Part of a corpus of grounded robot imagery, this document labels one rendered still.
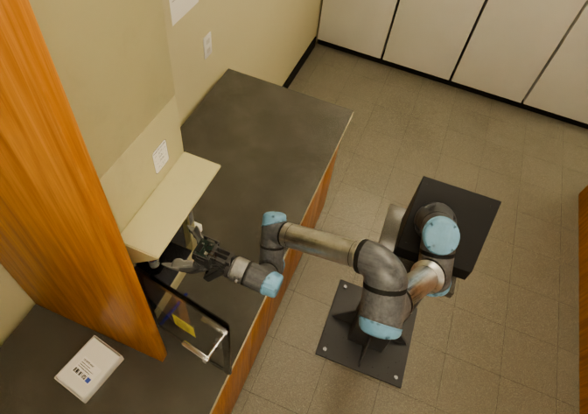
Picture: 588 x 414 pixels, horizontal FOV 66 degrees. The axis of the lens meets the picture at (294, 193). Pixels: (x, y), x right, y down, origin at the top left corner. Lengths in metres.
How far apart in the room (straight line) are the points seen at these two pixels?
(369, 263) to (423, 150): 2.50
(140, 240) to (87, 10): 0.54
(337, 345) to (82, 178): 2.05
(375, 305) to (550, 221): 2.57
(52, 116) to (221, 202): 1.25
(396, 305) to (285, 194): 0.86
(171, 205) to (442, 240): 0.86
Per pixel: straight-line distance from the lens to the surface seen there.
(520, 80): 4.21
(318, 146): 2.12
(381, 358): 2.67
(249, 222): 1.83
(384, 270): 1.19
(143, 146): 1.11
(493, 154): 3.87
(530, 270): 3.33
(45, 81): 0.67
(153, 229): 1.15
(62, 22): 0.81
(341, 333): 2.66
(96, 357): 1.62
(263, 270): 1.35
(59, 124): 0.71
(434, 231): 1.55
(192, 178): 1.23
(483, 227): 1.80
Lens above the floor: 2.46
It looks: 52 degrees down
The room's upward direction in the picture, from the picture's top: 9 degrees clockwise
